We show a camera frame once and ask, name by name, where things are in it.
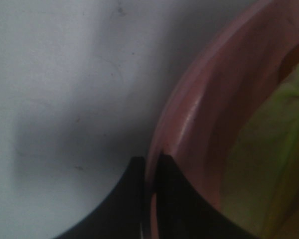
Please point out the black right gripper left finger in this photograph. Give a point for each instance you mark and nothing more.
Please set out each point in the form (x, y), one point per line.
(119, 215)

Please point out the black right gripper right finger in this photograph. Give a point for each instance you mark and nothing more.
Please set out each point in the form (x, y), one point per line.
(182, 213)

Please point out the white bread sandwich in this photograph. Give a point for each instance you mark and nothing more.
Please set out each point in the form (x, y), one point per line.
(260, 189)

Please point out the pink round plate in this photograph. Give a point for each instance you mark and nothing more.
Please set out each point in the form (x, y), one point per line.
(227, 81)

